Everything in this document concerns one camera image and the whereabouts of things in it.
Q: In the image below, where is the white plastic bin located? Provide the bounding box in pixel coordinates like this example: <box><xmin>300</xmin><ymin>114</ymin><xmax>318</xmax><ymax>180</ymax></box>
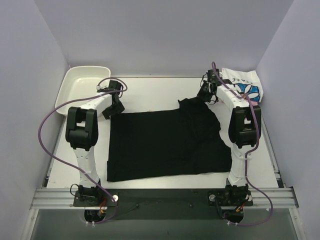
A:
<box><xmin>55</xmin><ymin>66</ymin><xmax>111</xmax><ymax>107</ymax></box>

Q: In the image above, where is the white daisy print t shirt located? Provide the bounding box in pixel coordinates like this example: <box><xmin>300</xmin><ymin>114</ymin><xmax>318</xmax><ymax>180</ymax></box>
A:
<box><xmin>220</xmin><ymin>68</ymin><xmax>264</xmax><ymax>103</ymax></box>

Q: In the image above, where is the black t shirt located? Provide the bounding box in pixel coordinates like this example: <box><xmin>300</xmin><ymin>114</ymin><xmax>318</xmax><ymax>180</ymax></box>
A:
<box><xmin>107</xmin><ymin>98</ymin><xmax>232</xmax><ymax>182</ymax></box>

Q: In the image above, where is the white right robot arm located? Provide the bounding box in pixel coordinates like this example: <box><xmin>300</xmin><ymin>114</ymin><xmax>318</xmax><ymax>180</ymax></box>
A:
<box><xmin>197</xmin><ymin>67</ymin><xmax>262</xmax><ymax>206</ymax></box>

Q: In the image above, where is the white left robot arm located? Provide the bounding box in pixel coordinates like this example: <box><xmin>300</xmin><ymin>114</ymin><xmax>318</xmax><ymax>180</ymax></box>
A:
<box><xmin>65</xmin><ymin>77</ymin><xmax>127</xmax><ymax>206</ymax></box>

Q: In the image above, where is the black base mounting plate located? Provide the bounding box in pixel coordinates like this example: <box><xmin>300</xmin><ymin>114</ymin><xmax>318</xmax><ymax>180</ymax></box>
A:
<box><xmin>73</xmin><ymin>186</ymin><xmax>253</xmax><ymax>222</ymax></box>

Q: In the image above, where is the aluminium front rail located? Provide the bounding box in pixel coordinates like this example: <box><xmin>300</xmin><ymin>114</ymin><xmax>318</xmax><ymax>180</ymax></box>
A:
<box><xmin>30</xmin><ymin>187</ymin><xmax>299</xmax><ymax>210</ymax></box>

